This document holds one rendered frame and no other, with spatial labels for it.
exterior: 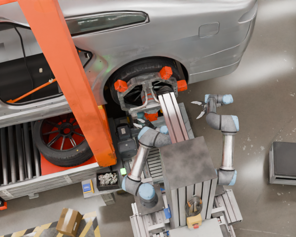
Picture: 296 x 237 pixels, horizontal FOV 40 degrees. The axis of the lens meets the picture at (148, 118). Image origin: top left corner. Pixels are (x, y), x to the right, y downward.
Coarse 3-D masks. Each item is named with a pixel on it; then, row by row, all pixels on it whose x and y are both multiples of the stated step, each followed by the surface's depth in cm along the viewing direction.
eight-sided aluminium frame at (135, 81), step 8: (136, 80) 351; (144, 80) 350; (152, 80) 352; (160, 80) 355; (168, 80) 358; (176, 80) 366; (128, 88) 354; (176, 88) 372; (120, 96) 362; (176, 96) 383; (120, 104) 374; (128, 104) 386; (144, 112) 396
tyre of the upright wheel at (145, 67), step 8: (152, 56) 356; (160, 56) 359; (128, 64) 356; (136, 64) 352; (144, 64) 351; (152, 64) 351; (160, 64) 354; (168, 64) 360; (176, 64) 380; (120, 72) 357; (128, 72) 352; (136, 72) 351; (144, 72) 354; (176, 72) 366; (112, 80) 365; (112, 88) 366; (112, 96) 376
